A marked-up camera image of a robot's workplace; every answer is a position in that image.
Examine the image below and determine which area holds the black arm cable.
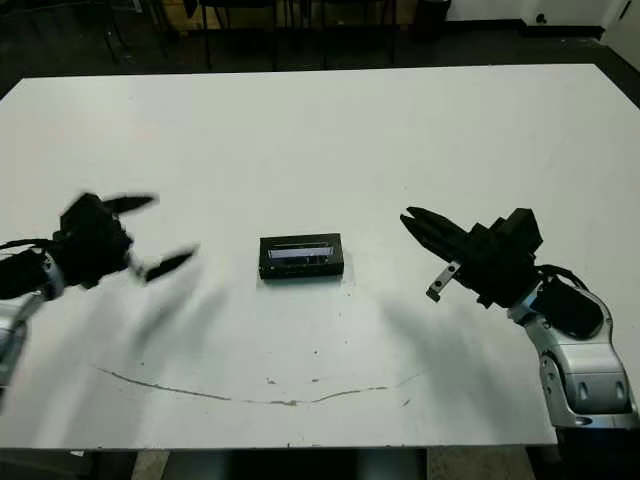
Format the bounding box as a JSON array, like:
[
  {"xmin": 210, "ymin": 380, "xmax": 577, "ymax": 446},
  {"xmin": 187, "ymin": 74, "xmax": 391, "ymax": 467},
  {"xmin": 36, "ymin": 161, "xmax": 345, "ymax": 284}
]
[
  {"xmin": 0, "ymin": 238, "xmax": 54, "ymax": 251},
  {"xmin": 537, "ymin": 264, "xmax": 591, "ymax": 291}
]

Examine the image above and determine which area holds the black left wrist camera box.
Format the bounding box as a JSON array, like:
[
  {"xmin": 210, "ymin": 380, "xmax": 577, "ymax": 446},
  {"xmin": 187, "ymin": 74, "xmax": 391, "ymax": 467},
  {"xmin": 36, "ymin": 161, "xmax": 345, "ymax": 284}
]
[{"xmin": 59, "ymin": 192, "xmax": 106, "ymax": 226}]

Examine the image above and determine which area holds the black box lid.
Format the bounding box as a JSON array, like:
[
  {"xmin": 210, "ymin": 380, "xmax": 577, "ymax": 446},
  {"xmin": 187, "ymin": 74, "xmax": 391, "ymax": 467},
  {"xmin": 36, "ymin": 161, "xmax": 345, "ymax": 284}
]
[{"xmin": 258, "ymin": 230, "xmax": 346, "ymax": 284}]

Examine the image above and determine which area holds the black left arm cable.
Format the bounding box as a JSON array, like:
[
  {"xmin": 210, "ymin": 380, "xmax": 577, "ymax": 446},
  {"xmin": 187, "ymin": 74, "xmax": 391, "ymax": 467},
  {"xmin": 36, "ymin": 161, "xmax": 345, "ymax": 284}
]
[{"xmin": 0, "ymin": 238, "xmax": 54, "ymax": 251}]

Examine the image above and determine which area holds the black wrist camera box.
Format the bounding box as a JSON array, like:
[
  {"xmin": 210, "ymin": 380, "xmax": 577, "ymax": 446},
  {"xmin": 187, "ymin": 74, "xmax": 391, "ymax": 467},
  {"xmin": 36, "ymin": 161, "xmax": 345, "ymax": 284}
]
[
  {"xmin": 492, "ymin": 207, "xmax": 545, "ymax": 256},
  {"xmin": 59, "ymin": 192, "xmax": 106, "ymax": 226}
]

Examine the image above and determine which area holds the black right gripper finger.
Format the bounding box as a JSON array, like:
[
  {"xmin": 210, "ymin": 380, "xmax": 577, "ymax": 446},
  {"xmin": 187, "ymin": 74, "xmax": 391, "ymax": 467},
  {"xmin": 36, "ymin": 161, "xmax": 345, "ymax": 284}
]
[
  {"xmin": 407, "ymin": 206, "xmax": 474, "ymax": 244},
  {"xmin": 399, "ymin": 215, "xmax": 466, "ymax": 264}
]

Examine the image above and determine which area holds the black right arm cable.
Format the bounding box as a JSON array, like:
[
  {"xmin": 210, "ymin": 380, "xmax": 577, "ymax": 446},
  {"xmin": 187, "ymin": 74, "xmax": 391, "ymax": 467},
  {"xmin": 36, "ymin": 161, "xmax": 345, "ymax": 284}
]
[{"xmin": 537, "ymin": 264, "xmax": 591, "ymax": 291}]

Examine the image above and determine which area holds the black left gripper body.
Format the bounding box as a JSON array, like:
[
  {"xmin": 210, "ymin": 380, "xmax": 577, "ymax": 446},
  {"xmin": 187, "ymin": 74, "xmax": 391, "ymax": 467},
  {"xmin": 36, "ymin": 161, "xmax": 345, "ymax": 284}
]
[{"xmin": 54, "ymin": 212, "xmax": 144, "ymax": 290}]

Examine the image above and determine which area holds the black waste bin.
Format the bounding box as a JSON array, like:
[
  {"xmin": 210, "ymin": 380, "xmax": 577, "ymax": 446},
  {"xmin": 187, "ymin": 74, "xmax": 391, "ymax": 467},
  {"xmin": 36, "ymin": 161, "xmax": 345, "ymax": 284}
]
[{"xmin": 414, "ymin": 0, "xmax": 451, "ymax": 41}]

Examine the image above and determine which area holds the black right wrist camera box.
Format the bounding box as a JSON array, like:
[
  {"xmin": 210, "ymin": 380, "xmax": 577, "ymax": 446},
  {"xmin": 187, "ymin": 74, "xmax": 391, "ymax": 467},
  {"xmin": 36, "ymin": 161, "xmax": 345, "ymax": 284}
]
[{"xmin": 492, "ymin": 207, "xmax": 545, "ymax": 256}]

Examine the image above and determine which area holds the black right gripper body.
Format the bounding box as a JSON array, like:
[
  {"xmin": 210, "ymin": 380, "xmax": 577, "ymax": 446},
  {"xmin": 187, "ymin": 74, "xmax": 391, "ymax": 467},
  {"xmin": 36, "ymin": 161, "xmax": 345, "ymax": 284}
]
[{"xmin": 426, "ymin": 222, "xmax": 541, "ymax": 310}]

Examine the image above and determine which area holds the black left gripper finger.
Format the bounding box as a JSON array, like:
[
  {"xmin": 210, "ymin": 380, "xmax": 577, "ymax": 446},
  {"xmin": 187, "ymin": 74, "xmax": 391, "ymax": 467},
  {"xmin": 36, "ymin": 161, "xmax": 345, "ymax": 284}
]
[
  {"xmin": 142, "ymin": 243, "xmax": 201, "ymax": 285},
  {"xmin": 102, "ymin": 194, "xmax": 160, "ymax": 216}
]

